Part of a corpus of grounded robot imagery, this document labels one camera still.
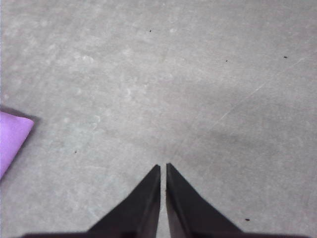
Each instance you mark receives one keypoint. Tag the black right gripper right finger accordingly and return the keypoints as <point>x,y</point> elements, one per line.
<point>188,213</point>

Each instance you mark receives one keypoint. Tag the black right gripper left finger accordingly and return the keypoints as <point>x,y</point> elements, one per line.
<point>141,213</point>

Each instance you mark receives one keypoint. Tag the purple towel with grey hem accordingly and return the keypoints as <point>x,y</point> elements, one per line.
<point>12,138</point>

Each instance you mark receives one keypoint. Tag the grey table cloth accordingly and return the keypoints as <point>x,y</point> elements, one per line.
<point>173,86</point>

